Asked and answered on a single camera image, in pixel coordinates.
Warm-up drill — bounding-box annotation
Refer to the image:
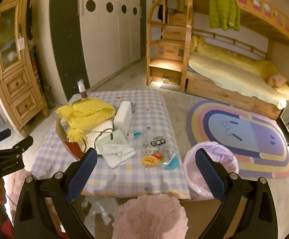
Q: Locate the white foam block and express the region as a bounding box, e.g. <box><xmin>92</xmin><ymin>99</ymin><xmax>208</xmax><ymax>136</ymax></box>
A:
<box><xmin>113</xmin><ymin>101</ymin><xmax>132</xmax><ymax>135</ymax></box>

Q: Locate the dark hanging bag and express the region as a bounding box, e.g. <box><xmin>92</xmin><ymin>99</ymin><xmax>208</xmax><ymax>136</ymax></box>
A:
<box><xmin>157</xmin><ymin>4</ymin><xmax>165</xmax><ymax>22</ymax></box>

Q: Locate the green puffer jacket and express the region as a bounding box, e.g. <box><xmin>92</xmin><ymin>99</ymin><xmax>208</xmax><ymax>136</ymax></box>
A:
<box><xmin>208</xmin><ymin>0</ymin><xmax>241</xmax><ymax>32</ymax></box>

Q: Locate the checkered padded mat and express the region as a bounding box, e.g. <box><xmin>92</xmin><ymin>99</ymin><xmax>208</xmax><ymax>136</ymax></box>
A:
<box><xmin>31</xmin><ymin>90</ymin><xmax>192</xmax><ymax>201</ymax></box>

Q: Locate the wooden cabinet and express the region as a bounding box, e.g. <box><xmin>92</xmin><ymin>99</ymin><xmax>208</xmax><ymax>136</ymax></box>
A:
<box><xmin>0</xmin><ymin>0</ymin><xmax>49</xmax><ymax>137</ymax></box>

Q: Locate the wooden stair drawer unit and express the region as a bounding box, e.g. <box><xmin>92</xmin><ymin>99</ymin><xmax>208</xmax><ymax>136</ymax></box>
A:
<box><xmin>147</xmin><ymin>0</ymin><xmax>194</xmax><ymax>88</ymax></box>

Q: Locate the tan plush toy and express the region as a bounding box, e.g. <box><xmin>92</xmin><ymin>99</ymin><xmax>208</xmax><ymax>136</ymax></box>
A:
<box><xmin>266</xmin><ymin>73</ymin><xmax>288</xmax><ymax>88</ymax></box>

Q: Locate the clear dried mango snack bag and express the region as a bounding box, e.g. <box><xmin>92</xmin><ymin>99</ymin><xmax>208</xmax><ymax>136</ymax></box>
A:
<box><xmin>141</xmin><ymin>136</ymin><xmax>179</xmax><ymax>167</ymax></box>

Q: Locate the brown paper bag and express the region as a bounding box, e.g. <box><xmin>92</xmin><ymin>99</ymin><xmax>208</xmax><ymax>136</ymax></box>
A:
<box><xmin>55</xmin><ymin>119</ymin><xmax>86</xmax><ymax>161</ymax></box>

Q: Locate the trash bin with pink liner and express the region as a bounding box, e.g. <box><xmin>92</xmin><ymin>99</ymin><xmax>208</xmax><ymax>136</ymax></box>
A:
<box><xmin>183</xmin><ymin>142</ymin><xmax>239</xmax><ymax>201</ymax></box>

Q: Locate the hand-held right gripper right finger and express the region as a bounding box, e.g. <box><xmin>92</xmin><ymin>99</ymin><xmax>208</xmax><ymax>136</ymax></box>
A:
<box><xmin>195</xmin><ymin>147</ymin><xmax>284</xmax><ymax>239</ymax></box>

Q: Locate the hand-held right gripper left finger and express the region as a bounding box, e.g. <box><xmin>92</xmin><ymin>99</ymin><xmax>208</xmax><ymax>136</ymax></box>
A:
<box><xmin>14</xmin><ymin>147</ymin><xmax>99</xmax><ymax>239</ymax></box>

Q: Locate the rainbow oval rug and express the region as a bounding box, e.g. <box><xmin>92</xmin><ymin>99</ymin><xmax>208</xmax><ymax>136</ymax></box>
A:
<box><xmin>185</xmin><ymin>100</ymin><xmax>289</xmax><ymax>180</ymax></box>

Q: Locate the yellow foam fruit net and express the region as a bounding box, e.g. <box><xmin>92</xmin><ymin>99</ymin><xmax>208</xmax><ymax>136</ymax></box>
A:
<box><xmin>55</xmin><ymin>98</ymin><xmax>117</xmax><ymax>144</ymax></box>

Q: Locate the white wardrobe with dark stripe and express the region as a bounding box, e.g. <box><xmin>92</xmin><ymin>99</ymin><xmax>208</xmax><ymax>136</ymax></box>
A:
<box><xmin>49</xmin><ymin>0</ymin><xmax>147</xmax><ymax>95</ymax></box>

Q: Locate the pink fluffy stool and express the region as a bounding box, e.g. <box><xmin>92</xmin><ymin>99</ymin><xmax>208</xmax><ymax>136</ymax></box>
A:
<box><xmin>112</xmin><ymin>194</ymin><xmax>189</xmax><ymax>239</ymax></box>

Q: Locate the white green plastic packet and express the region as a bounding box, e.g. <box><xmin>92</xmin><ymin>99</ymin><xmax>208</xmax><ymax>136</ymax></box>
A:
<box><xmin>95</xmin><ymin>129</ymin><xmax>130</xmax><ymax>155</ymax></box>

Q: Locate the yellow duvet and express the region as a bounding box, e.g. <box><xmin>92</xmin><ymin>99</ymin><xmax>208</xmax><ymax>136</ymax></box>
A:
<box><xmin>188</xmin><ymin>35</ymin><xmax>289</xmax><ymax>108</ymax></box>

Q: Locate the small bottle with white cap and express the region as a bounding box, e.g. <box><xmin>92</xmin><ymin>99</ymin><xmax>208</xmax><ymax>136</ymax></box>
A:
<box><xmin>77</xmin><ymin>79</ymin><xmax>88</xmax><ymax>99</ymax></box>

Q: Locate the wooden bunk bed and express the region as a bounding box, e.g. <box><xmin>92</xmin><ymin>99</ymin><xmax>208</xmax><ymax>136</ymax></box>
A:
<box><xmin>186</xmin><ymin>0</ymin><xmax>289</xmax><ymax>120</ymax></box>

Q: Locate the person's pink fluffy trouser leg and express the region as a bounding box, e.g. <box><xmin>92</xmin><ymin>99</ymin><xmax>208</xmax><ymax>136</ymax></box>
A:
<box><xmin>7</xmin><ymin>170</ymin><xmax>33</xmax><ymax>206</ymax></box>

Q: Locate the person's left forearm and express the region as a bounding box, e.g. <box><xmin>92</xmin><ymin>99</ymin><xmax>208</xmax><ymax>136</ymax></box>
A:
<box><xmin>0</xmin><ymin>199</ymin><xmax>16</xmax><ymax>239</ymax></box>

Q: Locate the teal wrapper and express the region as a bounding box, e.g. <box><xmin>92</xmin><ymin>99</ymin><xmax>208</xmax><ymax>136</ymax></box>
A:
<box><xmin>164</xmin><ymin>153</ymin><xmax>181</xmax><ymax>171</ymax></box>

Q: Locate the white plastic tray wrapper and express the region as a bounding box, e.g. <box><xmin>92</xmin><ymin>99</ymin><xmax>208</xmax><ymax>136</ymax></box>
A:
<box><xmin>102</xmin><ymin>143</ymin><xmax>136</xmax><ymax>169</ymax></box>

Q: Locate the white cloth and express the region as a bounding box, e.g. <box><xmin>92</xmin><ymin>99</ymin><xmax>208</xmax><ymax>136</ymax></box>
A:
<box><xmin>60</xmin><ymin>119</ymin><xmax>115</xmax><ymax>153</ymax></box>

